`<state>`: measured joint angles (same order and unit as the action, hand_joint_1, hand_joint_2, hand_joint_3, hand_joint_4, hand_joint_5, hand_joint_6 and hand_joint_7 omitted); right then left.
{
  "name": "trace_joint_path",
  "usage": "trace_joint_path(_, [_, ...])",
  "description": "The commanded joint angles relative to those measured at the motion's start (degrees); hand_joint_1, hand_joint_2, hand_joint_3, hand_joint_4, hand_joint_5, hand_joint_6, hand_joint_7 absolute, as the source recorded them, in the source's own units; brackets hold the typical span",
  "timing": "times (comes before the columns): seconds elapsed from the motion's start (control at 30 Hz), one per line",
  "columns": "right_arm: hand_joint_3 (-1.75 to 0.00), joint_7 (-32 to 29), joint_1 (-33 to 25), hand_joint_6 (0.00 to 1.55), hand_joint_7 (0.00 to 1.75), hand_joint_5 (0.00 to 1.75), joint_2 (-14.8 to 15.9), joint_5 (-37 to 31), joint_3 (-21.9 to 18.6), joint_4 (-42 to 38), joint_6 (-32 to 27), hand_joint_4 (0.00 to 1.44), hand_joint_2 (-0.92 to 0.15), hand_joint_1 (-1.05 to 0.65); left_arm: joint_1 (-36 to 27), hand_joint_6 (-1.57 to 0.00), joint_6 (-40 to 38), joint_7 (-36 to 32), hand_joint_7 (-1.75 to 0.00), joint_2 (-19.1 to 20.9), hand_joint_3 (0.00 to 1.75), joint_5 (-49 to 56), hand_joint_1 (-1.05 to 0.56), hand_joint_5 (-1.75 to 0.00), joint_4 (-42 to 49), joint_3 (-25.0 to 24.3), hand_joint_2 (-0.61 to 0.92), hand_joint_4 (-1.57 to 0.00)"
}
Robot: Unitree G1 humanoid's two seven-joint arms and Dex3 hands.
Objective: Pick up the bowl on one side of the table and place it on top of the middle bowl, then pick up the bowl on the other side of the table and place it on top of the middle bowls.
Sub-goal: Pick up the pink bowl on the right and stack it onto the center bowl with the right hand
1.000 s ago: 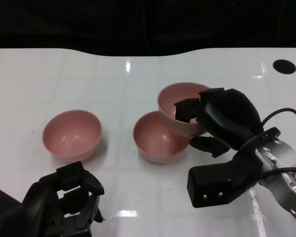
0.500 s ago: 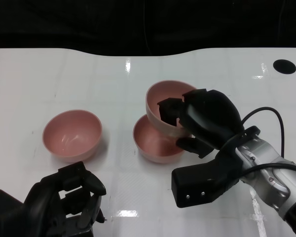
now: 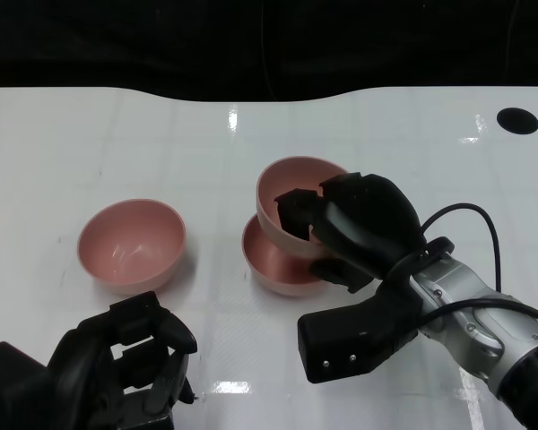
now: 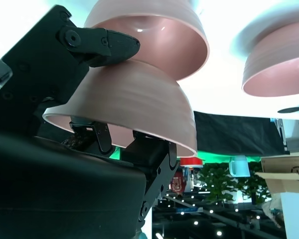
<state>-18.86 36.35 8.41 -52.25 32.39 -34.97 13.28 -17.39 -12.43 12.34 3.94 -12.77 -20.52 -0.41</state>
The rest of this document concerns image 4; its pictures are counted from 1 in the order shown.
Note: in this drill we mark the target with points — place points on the green cloth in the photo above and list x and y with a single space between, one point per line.
214 155

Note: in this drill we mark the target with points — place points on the pink plastic bowl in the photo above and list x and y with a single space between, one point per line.
169 44
129 99
276 69

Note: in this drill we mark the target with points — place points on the brown cardboard box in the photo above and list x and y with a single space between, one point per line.
281 164

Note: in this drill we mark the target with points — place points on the black backdrop cloth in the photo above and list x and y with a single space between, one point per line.
239 134

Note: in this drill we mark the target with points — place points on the green leafy plant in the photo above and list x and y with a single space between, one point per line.
216 181

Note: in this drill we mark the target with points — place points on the black round table grommet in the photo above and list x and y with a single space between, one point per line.
290 110

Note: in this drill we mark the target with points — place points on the red hanging banner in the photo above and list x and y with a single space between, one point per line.
177 183

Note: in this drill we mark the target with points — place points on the pale blue plastic jug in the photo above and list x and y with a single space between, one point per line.
238 166

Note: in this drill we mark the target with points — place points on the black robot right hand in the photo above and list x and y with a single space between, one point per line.
52 189

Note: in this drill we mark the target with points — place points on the red round canister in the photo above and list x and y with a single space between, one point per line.
190 161

